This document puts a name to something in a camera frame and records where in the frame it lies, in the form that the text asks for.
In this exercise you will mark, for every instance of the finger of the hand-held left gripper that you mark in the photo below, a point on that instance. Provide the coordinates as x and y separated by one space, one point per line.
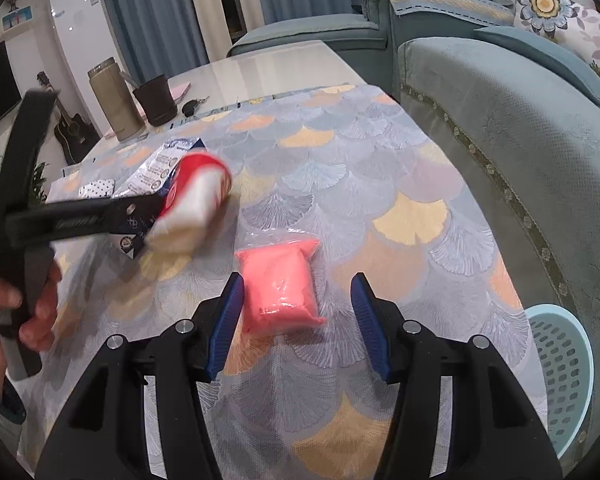
95 220

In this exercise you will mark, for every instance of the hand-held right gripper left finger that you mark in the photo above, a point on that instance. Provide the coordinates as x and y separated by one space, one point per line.
227 320

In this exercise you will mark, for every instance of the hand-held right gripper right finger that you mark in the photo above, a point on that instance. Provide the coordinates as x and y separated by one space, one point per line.
370 325

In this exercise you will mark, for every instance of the pink plastic packet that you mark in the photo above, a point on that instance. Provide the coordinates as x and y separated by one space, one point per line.
280 285

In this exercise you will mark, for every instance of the red and white paper cup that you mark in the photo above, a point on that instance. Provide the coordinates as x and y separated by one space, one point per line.
195 200

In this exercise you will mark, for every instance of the light blue plastic basket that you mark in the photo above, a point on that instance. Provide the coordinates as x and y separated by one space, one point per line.
560 360

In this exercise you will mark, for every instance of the person's left hand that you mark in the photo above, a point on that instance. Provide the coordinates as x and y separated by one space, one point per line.
45 310

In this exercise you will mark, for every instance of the green potted plant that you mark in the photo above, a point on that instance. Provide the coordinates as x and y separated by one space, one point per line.
37 182

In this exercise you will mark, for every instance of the polka dot wrapper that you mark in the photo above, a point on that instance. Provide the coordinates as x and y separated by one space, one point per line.
97 188

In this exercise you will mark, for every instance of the black acoustic guitar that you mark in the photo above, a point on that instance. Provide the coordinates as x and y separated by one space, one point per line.
72 132

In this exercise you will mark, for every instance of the blue and white foil packet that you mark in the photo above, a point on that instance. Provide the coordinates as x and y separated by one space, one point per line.
155 170

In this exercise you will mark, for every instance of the bronze thermos flask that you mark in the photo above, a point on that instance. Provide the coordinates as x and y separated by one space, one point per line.
115 105

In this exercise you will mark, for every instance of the dark brown cup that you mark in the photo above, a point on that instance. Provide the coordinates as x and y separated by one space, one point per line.
155 102

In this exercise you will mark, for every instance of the scale pattern tablecloth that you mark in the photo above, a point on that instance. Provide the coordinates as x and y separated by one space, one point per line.
355 185

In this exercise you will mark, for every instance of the blue picture card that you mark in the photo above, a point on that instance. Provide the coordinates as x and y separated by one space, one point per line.
19 16

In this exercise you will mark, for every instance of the white refrigerator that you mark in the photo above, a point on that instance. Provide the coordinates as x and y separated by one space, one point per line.
80 25

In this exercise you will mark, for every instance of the black car key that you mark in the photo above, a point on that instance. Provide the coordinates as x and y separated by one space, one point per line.
192 106

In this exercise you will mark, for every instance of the pink notebook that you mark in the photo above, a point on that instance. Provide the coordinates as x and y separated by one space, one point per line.
180 91

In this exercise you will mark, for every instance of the blue sofa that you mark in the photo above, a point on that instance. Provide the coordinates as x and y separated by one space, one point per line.
505 135

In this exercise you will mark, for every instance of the white curtain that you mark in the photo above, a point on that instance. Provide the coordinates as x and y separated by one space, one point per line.
207 5

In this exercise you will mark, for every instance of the white coffee table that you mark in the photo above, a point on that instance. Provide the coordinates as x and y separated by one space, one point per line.
280 67

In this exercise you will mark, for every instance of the blue pillow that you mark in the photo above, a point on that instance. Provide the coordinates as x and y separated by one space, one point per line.
540 55

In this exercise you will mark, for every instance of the floral cushion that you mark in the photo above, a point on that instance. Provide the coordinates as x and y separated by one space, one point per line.
550 10

